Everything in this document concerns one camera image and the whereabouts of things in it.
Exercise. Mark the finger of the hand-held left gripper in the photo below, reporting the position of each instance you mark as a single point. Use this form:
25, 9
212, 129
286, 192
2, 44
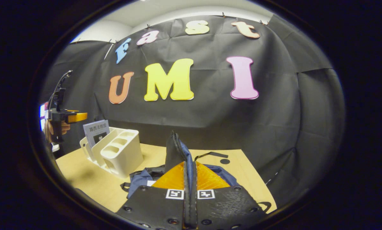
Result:
77, 117

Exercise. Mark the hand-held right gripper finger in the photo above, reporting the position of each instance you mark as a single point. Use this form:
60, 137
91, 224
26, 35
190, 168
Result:
194, 204
187, 204

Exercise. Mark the lavender blue book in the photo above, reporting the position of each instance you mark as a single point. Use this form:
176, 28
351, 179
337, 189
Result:
95, 131

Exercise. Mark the blue schoolbag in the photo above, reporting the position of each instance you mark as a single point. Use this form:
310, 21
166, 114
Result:
173, 153

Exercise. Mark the white bookshelf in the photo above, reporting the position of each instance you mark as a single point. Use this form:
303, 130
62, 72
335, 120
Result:
124, 156

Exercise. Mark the computer monitor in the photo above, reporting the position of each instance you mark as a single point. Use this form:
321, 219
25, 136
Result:
43, 115

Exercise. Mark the small black disc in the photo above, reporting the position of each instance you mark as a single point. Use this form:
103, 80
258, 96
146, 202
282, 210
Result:
225, 161

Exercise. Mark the black backdrop cloth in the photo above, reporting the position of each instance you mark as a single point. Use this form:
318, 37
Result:
210, 118

